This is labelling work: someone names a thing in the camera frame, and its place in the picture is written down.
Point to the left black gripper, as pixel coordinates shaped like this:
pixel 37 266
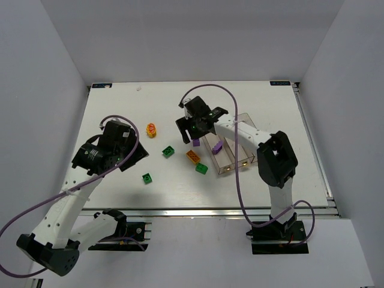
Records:
pixel 138 153

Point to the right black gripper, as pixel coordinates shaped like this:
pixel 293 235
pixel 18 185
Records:
pixel 186 125

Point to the purple square lego brick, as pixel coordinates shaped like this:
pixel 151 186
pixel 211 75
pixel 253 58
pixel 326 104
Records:
pixel 196 142

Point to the yellow orange flower lego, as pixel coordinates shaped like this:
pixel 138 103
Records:
pixel 151 130

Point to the purple curved lego brick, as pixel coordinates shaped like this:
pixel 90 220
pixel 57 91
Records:
pixel 218 147

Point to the orange long lego brick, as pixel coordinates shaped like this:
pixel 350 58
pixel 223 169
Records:
pixel 193 157

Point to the green lego brick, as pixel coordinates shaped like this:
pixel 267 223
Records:
pixel 147 178
pixel 201 168
pixel 168 151

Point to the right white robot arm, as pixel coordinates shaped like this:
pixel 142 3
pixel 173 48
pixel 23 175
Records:
pixel 276 160

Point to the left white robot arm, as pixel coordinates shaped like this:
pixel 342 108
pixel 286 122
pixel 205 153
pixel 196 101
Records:
pixel 54 243

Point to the left clear container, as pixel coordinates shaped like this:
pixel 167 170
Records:
pixel 223 160

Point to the clear container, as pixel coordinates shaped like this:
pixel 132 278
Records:
pixel 245 157
pixel 223 160
pixel 249 136

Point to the right clear container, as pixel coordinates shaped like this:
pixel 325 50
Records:
pixel 249 136

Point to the middle clear container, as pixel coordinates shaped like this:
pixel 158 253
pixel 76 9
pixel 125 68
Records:
pixel 245 157

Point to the blue label sticker left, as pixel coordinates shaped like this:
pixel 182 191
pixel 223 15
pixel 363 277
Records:
pixel 101 85

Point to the blue label sticker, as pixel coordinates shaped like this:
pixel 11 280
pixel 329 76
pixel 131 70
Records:
pixel 279 83
pixel 101 85

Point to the blue label sticker right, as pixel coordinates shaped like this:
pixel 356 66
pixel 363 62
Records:
pixel 279 83

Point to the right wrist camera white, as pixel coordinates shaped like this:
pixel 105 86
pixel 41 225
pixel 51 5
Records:
pixel 187 105

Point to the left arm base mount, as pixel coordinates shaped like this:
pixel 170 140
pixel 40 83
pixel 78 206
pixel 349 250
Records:
pixel 130 236

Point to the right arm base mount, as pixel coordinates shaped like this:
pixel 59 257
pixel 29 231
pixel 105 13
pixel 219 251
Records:
pixel 269 241

